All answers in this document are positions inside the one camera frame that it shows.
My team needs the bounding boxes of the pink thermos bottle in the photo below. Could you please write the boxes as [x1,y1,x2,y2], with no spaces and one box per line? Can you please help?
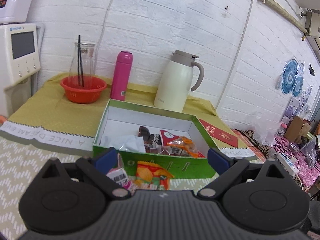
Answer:
[110,51,133,101]

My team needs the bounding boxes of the green cardboard box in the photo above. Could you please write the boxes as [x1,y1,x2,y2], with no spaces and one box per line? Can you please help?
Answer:
[93,100,216,179]

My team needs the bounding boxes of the red white snack bag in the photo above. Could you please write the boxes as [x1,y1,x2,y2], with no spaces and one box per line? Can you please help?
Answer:
[160,129,180,146]

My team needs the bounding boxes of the black stirring stick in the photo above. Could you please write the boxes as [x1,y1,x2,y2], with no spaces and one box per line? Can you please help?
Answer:
[77,35,84,87]

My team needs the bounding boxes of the blue patterned wall fans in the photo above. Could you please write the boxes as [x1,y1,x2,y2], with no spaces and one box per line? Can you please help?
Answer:
[275,58,304,98]

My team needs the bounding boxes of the dark brown snack pouch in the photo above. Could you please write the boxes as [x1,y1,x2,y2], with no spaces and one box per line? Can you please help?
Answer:
[138,126,162,154]

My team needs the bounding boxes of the orange snack bag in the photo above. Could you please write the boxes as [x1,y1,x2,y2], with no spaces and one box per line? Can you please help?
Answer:
[167,137,204,158]

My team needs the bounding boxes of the beige chevron table mat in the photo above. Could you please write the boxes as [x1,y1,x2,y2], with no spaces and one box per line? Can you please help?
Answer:
[0,121,258,240]

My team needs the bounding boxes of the white power strip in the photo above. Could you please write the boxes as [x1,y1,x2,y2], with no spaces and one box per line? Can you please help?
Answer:
[276,153,299,177]

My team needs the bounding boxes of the brown cardboard box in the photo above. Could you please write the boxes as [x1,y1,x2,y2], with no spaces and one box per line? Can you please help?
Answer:
[284,116,311,142]

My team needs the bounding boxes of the red plastic basket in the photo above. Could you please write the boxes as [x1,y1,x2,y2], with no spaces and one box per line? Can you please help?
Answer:
[60,75,107,104]

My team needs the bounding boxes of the white screen appliance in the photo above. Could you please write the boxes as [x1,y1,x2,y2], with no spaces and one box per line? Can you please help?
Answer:
[0,23,41,118]

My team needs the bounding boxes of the cream thermos jug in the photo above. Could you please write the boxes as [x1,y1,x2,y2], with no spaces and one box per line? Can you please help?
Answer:
[153,50,204,112]

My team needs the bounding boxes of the white foil snack packet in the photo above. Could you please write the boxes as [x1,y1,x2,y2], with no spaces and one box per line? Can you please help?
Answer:
[100,135,146,153]

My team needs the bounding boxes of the pink label snack bag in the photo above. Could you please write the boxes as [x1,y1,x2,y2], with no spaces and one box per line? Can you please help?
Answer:
[106,153,138,194]

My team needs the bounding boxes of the red envelope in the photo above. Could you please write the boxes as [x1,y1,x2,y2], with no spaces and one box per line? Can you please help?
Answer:
[200,119,238,148]

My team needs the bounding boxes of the glass carafe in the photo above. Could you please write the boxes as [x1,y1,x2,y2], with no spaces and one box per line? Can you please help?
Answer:
[69,42,95,85]

